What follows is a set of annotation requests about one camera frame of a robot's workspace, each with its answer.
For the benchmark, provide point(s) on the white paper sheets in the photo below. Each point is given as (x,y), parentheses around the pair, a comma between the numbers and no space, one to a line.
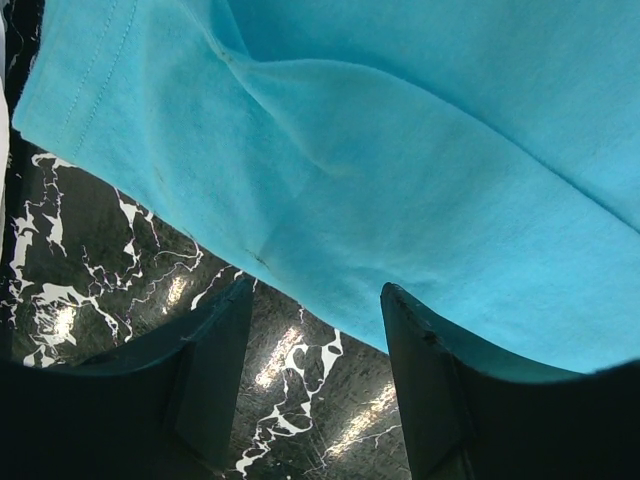
(4,109)

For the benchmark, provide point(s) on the turquoise t-shirt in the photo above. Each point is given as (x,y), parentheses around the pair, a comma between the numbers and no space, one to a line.
(483,155)

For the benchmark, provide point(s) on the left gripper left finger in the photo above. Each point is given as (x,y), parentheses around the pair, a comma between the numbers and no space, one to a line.
(158,407)

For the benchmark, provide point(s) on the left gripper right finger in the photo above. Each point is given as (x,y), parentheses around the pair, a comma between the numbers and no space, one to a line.
(472,410)

